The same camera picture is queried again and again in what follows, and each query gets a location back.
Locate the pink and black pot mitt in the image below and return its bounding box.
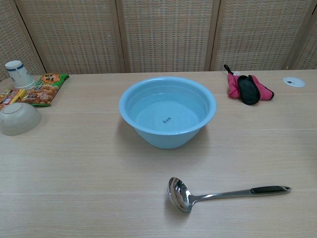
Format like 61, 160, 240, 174
223, 64, 275, 106

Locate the metal ladle with black grip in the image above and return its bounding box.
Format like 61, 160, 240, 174
167, 177, 292, 214

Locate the red yellow snack packet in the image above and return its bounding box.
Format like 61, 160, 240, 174
0, 89, 27, 112

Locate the light blue plastic basin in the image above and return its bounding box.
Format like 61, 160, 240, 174
118, 76, 217, 150

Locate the woven folding screen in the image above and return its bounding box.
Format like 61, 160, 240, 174
0, 0, 317, 82

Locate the green orange snack bag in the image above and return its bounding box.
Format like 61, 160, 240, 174
21, 72, 70, 107

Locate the white round cable grommet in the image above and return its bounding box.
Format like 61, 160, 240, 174
283, 76, 306, 88

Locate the white paper cup blue print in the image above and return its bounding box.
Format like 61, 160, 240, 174
4, 60, 36, 90

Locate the white ceramic bowl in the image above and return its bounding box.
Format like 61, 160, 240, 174
0, 102, 42, 136

